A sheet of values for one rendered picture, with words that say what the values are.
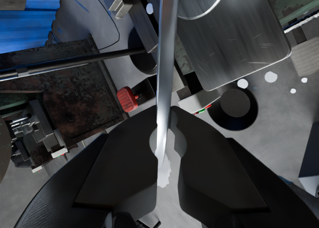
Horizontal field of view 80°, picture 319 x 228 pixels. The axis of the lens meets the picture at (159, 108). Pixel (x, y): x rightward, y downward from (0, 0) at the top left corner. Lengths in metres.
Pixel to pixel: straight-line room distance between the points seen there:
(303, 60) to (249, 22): 0.64
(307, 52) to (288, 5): 0.50
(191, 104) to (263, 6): 0.34
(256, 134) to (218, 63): 0.96
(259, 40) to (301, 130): 0.92
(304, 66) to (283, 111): 0.31
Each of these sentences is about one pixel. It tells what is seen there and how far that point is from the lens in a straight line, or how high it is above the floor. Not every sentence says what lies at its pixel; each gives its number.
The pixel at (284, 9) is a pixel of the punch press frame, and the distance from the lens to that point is 0.44.
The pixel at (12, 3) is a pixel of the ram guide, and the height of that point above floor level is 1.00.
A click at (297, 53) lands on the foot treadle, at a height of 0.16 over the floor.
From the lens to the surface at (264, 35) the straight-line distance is 0.31.
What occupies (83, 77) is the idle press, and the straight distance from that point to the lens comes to 1.92.
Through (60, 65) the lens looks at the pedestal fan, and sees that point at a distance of 1.14.
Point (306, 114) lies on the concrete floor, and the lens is 1.16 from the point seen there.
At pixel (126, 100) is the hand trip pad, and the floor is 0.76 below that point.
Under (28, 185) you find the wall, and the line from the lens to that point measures 6.76.
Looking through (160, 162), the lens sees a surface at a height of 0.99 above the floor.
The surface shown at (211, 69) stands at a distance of 0.34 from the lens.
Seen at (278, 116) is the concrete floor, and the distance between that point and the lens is 1.18.
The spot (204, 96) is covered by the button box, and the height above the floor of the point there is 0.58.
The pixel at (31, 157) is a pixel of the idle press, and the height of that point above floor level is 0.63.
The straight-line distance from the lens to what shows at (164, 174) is 1.70.
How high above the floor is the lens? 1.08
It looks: 43 degrees down
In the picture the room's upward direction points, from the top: 117 degrees counter-clockwise
